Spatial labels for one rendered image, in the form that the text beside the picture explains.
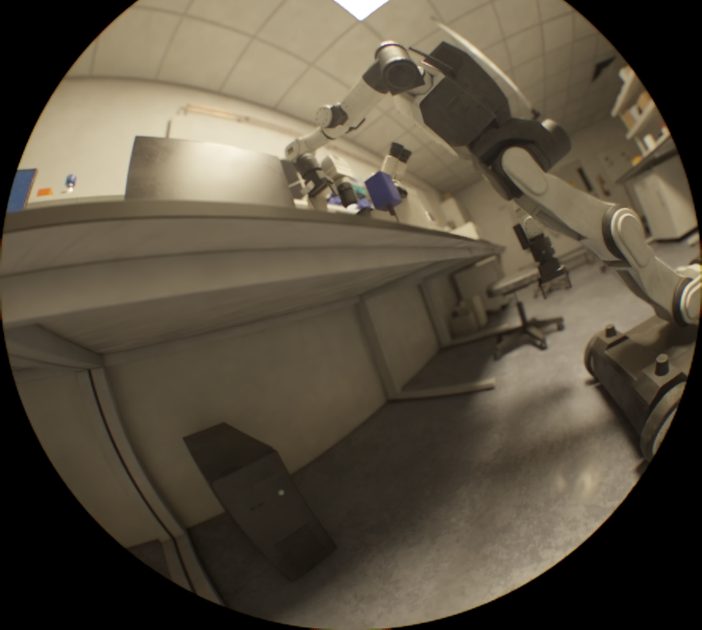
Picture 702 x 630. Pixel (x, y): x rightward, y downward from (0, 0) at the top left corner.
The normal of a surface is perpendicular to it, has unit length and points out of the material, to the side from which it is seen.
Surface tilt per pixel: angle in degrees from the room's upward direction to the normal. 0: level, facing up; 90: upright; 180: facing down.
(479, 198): 90
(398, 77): 163
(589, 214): 90
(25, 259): 180
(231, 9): 180
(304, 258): 90
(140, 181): 86
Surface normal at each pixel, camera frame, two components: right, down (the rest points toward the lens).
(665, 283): -0.52, 0.05
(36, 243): 0.33, 0.93
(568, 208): -0.12, 0.16
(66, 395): 0.70, -0.34
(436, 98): -0.53, 0.32
